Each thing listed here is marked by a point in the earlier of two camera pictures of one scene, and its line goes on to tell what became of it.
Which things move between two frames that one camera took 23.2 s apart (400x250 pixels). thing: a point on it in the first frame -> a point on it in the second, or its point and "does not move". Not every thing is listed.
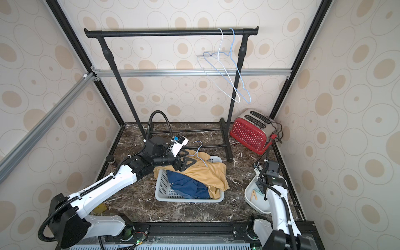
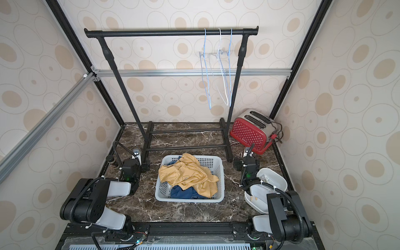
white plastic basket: (163, 192) does not move
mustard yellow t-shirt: (214, 174) -> (187, 172)
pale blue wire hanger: (197, 152) -> (202, 59)
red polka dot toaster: (254, 130) does not move
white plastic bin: (254, 197) does not move
